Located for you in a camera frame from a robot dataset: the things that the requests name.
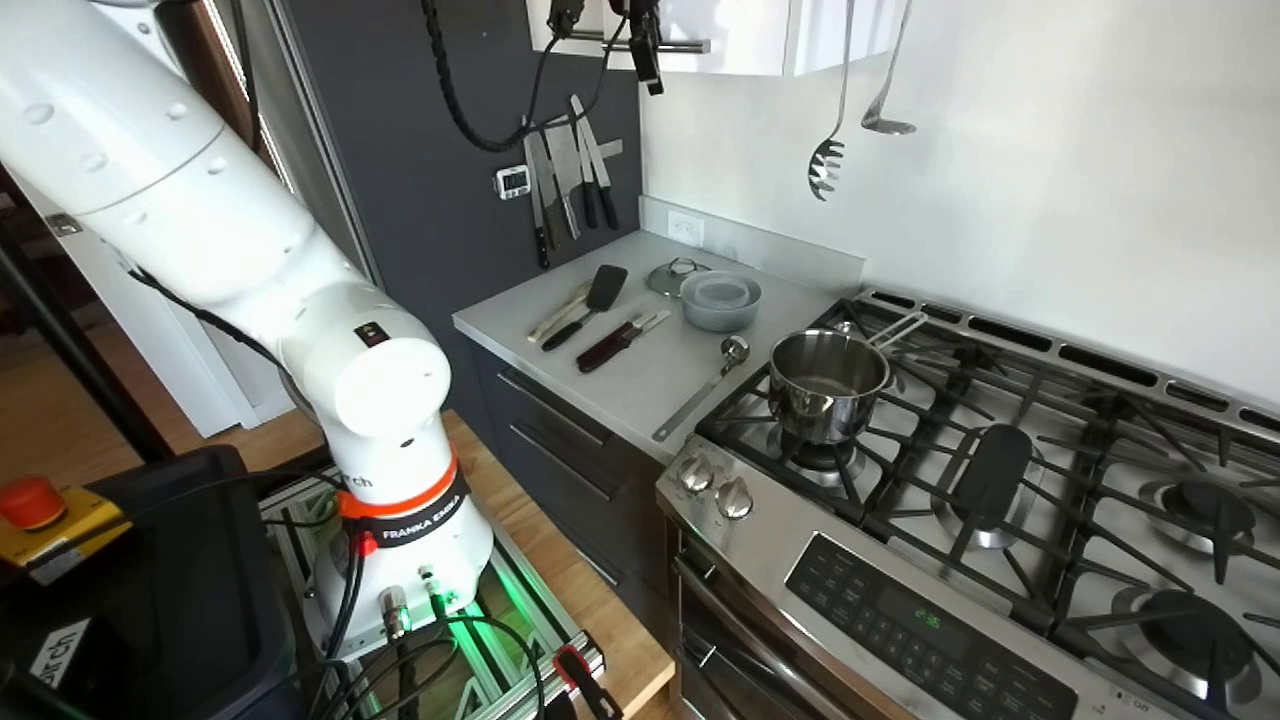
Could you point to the grey plastic bowl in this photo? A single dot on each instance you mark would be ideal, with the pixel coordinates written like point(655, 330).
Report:
point(719, 300)

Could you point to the stainless gas stove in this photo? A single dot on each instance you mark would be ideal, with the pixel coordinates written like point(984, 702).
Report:
point(1022, 528)

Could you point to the left stove knob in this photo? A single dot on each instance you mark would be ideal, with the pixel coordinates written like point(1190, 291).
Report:
point(696, 474)

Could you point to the round metal lid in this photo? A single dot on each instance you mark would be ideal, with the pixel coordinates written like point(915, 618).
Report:
point(664, 283)

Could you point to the right stove knob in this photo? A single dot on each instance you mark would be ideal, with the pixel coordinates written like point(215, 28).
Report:
point(735, 502)

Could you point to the slotted hanging spoon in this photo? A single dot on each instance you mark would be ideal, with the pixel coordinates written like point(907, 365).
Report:
point(828, 154)

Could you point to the dark base cabinet drawers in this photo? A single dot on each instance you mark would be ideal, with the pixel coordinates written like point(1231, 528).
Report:
point(595, 485)

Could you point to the stove knob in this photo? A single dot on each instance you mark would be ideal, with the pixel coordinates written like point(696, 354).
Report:
point(735, 502)
point(696, 474)

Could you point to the black box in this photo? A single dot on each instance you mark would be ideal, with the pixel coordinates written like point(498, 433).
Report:
point(183, 618)

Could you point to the stainless steel saucepan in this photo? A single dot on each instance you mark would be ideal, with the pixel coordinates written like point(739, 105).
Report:
point(823, 381)

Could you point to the long metal spoon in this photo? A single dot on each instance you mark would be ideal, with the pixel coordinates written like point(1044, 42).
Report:
point(735, 354)

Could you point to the hanging metal ladle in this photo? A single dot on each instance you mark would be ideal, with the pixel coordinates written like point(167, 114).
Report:
point(872, 114)

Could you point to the black handled knife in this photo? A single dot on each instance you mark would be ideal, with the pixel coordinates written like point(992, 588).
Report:
point(559, 158)
point(595, 163)
point(536, 207)

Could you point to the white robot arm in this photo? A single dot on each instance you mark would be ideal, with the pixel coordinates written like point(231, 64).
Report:
point(133, 154)

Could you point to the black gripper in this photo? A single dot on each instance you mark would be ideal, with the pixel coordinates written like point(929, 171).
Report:
point(641, 21)

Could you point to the red emergency stop button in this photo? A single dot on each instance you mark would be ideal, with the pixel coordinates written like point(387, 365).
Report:
point(50, 528)

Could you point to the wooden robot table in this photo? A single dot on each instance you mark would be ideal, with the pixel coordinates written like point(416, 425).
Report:
point(636, 666)

